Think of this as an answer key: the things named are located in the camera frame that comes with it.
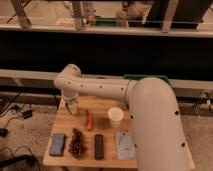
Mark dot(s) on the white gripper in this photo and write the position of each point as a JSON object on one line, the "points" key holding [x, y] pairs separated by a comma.
{"points": [[70, 99]]}

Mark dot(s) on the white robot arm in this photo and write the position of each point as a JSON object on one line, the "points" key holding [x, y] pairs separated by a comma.
{"points": [[155, 117]]}

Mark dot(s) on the green plastic tray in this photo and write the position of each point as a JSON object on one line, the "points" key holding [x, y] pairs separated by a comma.
{"points": [[140, 77]]}

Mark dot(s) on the orange carrot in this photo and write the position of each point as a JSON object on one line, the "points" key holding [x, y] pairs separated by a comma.
{"points": [[89, 120]]}

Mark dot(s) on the black power adapter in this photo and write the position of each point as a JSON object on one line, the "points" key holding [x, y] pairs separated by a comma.
{"points": [[27, 114]]}

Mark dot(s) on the blue sponge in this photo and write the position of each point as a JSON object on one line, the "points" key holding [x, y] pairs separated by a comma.
{"points": [[57, 144]]}

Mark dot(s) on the bunch of dark grapes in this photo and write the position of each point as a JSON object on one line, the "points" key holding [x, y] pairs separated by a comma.
{"points": [[77, 147]]}

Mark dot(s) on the white paper cup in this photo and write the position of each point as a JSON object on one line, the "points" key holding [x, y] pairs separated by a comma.
{"points": [[115, 115]]}

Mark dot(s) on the black remote control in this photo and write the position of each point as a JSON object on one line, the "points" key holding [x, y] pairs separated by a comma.
{"points": [[99, 147]]}

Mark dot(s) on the light blue cloth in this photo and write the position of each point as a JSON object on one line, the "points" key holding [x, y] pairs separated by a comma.
{"points": [[125, 146]]}

